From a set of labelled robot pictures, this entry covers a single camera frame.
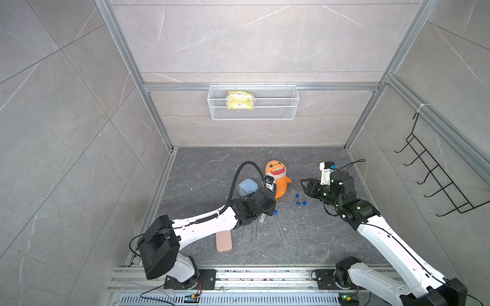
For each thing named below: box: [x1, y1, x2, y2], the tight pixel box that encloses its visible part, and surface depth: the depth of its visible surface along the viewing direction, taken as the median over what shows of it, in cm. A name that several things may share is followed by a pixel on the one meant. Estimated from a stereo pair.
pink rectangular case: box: [215, 230, 233, 254], surface depth 83 cm
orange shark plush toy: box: [265, 157, 293, 201], surface depth 100 cm
